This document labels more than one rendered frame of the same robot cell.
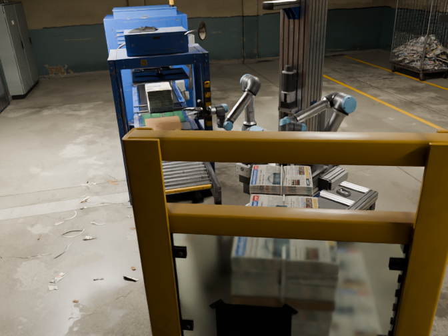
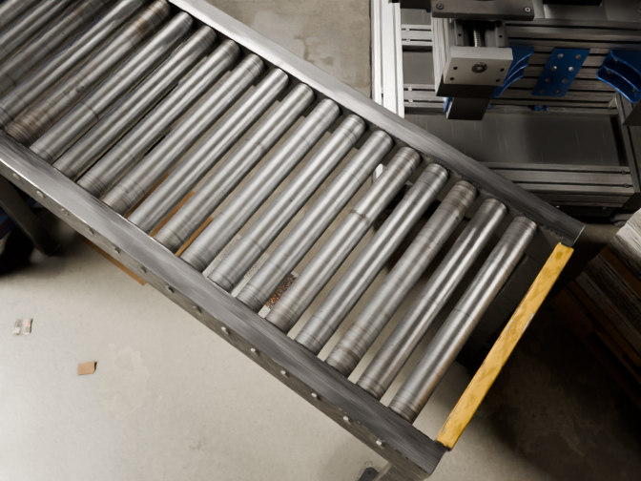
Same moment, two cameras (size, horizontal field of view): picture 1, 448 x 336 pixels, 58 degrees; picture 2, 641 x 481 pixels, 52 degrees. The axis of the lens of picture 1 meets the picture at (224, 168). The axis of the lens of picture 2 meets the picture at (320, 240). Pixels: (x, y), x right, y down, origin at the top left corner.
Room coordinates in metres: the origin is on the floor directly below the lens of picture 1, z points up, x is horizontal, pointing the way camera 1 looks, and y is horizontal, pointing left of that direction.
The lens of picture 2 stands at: (2.58, 0.79, 1.88)
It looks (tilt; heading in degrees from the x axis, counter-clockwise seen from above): 64 degrees down; 315
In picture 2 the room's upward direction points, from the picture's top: 3 degrees clockwise
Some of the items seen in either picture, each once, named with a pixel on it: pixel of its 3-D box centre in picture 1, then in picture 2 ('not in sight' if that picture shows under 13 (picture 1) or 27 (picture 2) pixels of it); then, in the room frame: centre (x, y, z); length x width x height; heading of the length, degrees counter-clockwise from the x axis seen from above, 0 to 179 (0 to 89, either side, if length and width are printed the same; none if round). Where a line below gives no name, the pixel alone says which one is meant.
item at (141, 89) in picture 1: (157, 99); not in sight; (5.34, 0.85, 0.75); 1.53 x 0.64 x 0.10; 11
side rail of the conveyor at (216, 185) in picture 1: (203, 159); (292, 80); (3.29, 0.18, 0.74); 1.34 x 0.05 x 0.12; 11
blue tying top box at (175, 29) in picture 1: (155, 41); not in sight; (4.24, 0.63, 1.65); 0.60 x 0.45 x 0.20; 101
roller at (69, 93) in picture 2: not in sight; (94, 71); (3.56, 0.49, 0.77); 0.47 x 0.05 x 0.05; 101
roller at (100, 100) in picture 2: not in sight; (117, 85); (3.50, 0.48, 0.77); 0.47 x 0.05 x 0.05; 101
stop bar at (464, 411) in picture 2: (182, 190); (508, 340); (2.59, 0.31, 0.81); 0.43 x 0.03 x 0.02; 101
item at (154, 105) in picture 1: (159, 97); not in sight; (4.80, 0.74, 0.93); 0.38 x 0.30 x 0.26; 11
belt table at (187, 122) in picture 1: (165, 125); not in sight; (4.24, 0.63, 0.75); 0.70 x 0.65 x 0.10; 11
